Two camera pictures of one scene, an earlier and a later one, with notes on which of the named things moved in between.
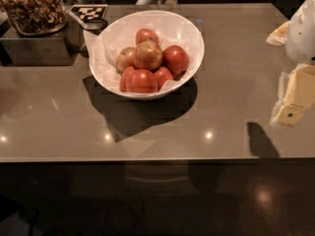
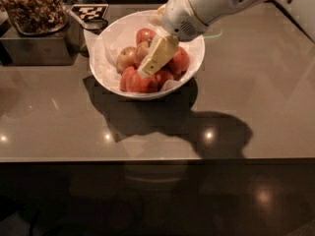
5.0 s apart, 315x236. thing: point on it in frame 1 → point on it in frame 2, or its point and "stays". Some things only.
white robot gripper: x=301 y=36 → x=178 y=17
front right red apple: x=161 y=76 stays
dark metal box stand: x=58 y=49 stays
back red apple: x=145 y=34 stays
